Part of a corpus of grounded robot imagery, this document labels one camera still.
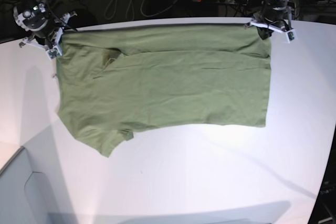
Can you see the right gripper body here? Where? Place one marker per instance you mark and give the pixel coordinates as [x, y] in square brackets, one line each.
[46, 32]

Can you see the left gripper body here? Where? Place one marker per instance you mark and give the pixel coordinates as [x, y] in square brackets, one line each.
[273, 17]

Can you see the green T-shirt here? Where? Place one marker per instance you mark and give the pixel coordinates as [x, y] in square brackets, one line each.
[114, 83]

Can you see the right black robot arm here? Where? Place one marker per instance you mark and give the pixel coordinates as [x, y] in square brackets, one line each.
[35, 6]

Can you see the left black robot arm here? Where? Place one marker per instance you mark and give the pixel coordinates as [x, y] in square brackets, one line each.
[276, 2]

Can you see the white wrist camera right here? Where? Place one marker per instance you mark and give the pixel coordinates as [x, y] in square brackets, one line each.
[54, 52]

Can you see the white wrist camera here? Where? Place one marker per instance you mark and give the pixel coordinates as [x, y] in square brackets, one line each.
[54, 52]
[290, 35]

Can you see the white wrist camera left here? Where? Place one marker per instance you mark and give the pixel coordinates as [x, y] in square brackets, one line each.
[290, 35]

